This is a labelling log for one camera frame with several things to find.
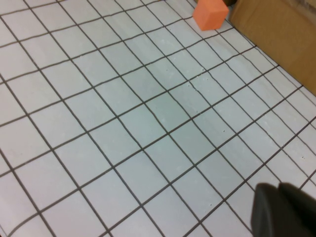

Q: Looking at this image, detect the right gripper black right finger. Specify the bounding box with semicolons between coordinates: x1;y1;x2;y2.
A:
279;182;316;237

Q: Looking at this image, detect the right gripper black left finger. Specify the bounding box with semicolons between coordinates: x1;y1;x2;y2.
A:
250;182;316;237

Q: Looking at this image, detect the white black-checked tablecloth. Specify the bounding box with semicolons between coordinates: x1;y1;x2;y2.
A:
0;0;316;237

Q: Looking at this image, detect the plain brown cardboard box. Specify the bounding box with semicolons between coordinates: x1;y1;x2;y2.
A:
229;0;316;96

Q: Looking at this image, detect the orange foam cube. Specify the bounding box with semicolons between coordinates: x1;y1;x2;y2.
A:
192;0;230;32

